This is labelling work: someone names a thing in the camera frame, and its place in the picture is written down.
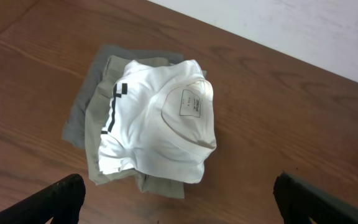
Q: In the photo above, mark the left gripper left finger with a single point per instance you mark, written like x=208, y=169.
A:
x=60, y=202

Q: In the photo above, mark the khaki folded shorts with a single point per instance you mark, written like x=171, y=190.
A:
x=97, y=114

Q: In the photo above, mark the white t-shirt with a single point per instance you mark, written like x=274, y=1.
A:
x=161, y=122

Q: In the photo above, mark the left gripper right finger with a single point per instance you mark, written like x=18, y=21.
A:
x=299, y=202

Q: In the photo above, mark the grey folded garment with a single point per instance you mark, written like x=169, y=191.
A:
x=74, y=128

